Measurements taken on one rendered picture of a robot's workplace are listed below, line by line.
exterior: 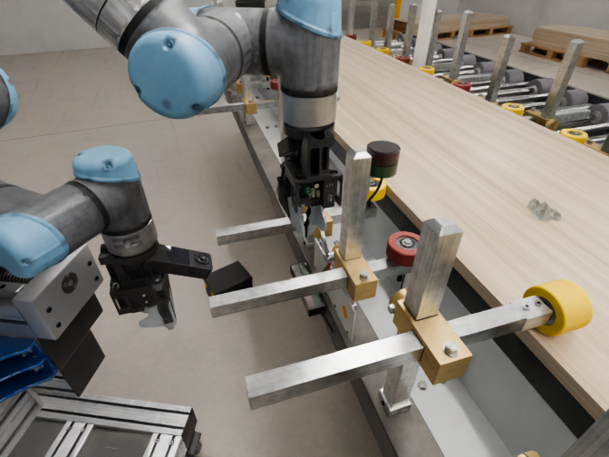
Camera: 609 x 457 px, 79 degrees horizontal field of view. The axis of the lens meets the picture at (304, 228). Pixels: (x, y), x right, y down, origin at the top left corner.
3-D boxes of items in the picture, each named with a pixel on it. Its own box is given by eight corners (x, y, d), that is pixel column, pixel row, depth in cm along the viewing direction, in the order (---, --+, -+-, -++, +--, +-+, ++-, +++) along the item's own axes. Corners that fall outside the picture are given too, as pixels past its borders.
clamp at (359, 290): (352, 302, 75) (355, 285, 72) (330, 260, 85) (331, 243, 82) (378, 296, 77) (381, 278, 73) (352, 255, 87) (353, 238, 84)
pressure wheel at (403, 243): (391, 296, 80) (400, 256, 73) (375, 272, 86) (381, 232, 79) (424, 288, 82) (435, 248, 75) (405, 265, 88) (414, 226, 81)
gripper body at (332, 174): (294, 218, 53) (292, 139, 46) (279, 189, 60) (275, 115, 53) (343, 209, 55) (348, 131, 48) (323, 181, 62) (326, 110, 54)
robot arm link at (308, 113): (274, 83, 50) (330, 79, 52) (275, 117, 53) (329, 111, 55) (288, 101, 45) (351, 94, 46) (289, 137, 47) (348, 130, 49)
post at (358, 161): (338, 331, 92) (353, 155, 63) (333, 320, 95) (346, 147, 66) (351, 327, 93) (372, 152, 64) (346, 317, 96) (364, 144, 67)
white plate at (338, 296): (350, 343, 82) (353, 313, 76) (313, 266, 101) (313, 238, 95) (352, 342, 82) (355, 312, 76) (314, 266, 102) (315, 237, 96)
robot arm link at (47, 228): (-20, 265, 45) (60, 218, 53) (42, 292, 42) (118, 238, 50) (-57, 212, 41) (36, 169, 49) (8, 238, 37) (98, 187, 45)
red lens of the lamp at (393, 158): (374, 168, 65) (375, 156, 63) (360, 153, 69) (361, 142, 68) (404, 163, 66) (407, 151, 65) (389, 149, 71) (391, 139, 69)
